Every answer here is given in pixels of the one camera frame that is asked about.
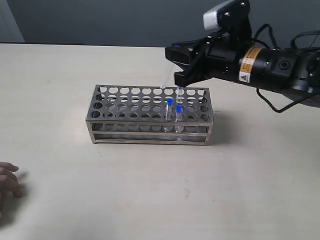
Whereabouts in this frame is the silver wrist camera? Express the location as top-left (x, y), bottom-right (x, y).
top-left (203, 0), bottom-right (251, 31)

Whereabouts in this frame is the bare human hand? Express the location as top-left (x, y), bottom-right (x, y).
top-left (0, 161), bottom-right (23, 219)

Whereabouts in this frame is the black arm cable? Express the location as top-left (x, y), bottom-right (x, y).
top-left (252, 23), bottom-right (320, 114)

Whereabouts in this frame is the stainless steel test tube rack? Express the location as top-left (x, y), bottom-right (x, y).
top-left (85, 85), bottom-right (214, 146)

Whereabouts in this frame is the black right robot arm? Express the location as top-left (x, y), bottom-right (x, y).
top-left (165, 34), bottom-right (320, 113)

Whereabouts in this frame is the blue-capped tube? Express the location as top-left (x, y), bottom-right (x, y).
top-left (165, 98), bottom-right (174, 122)
top-left (175, 104), bottom-right (184, 133)
top-left (160, 62), bottom-right (174, 89)
top-left (176, 86), bottom-right (184, 105)

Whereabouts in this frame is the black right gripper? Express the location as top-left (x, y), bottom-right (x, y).
top-left (164, 34), bottom-right (252, 87)

